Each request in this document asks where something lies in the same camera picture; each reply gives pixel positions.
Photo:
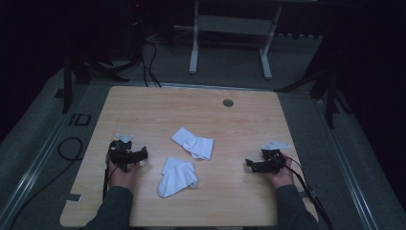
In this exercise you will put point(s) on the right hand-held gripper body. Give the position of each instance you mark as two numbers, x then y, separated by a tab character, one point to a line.
273	163

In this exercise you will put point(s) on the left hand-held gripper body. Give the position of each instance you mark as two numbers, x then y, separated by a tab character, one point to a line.
119	153

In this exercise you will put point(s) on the white sock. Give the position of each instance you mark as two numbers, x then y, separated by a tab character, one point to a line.
194	145
177	179

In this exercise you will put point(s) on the person's right hand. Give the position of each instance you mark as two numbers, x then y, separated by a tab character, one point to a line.
284	177

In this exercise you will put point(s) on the person's left hand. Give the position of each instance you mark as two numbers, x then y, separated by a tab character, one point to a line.
123	179

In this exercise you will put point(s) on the grey tape piece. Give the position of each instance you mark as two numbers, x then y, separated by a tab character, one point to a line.
74	197
311	193

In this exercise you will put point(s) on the grey round table grommet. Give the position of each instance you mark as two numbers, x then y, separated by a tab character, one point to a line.
228	103

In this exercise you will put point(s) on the black metal stand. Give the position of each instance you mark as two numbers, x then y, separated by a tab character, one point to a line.
330	96
67	83

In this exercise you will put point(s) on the metal floor rail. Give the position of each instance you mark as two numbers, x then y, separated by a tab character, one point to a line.
28	174
346	166

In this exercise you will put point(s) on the white desk frame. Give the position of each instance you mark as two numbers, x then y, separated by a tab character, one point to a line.
234	25

